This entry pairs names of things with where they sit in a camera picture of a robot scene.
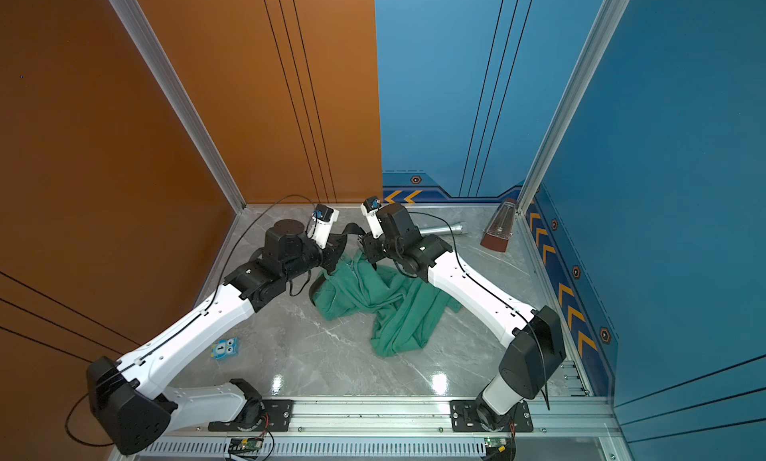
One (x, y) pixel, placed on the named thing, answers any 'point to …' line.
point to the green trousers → (398, 306)
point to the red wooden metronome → (498, 232)
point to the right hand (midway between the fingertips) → (367, 237)
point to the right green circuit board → (497, 441)
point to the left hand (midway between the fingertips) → (345, 233)
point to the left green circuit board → (244, 444)
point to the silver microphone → (448, 230)
